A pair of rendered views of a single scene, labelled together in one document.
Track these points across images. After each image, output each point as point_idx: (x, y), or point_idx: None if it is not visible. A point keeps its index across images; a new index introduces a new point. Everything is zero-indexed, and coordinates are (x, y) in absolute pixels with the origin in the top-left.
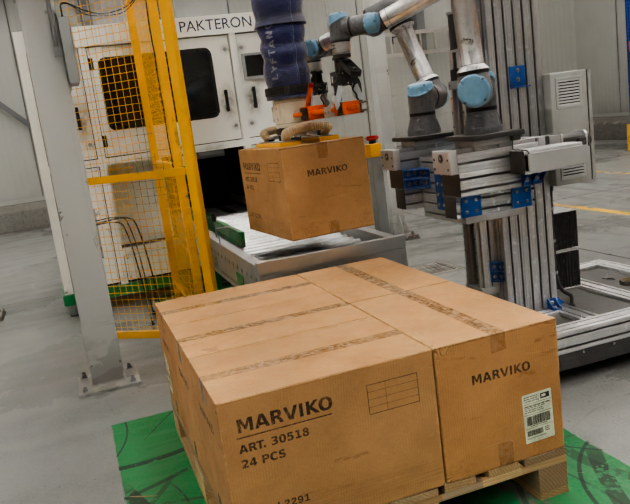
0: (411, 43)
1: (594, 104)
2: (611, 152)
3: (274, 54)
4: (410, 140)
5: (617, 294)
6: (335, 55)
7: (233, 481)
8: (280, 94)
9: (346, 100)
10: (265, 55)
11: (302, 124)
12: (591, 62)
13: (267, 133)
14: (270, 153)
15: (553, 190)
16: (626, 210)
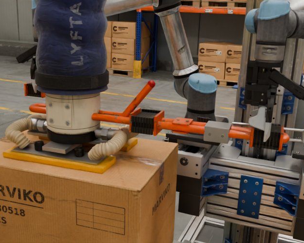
0: (182, 29)
1: (1, 33)
2: (27, 67)
3: (81, 26)
4: (211, 143)
5: (284, 238)
6: (273, 63)
7: None
8: (84, 88)
9: None
10: (61, 24)
11: (124, 135)
12: None
13: (24, 135)
14: (98, 189)
15: (28, 101)
16: (103, 122)
